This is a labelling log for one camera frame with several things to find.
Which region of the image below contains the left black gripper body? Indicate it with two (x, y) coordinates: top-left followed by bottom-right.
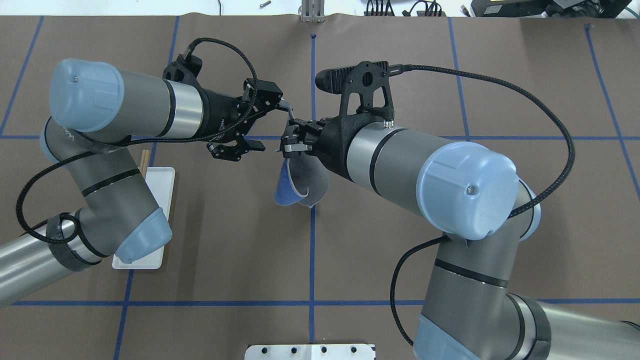
(199, 88), (256, 144)

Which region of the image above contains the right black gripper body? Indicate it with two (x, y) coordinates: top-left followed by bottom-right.
(300, 112), (373, 173)

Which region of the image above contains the blue grey towel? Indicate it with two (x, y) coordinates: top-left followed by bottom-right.
(274, 153), (330, 208)

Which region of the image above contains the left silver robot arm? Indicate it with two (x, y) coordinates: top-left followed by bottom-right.
(0, 55), (290, 306)

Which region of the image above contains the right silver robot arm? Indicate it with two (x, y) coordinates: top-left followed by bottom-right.
(280, 112), (639, 360)

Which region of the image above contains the white wooden towel rack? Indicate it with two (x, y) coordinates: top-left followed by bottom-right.
(111, 149), (176, 271)

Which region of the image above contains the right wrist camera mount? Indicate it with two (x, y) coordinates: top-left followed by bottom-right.
(314, 61), (405, 128)

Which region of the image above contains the aluminium frame post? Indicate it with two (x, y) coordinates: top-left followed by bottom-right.
(299, 0), (326, 24)

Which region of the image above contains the white pedestal column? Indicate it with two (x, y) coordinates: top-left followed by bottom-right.
(244, 343), (377, 360)

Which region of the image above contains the left camera cable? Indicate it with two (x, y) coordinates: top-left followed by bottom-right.
(16, 37), (259, 245)

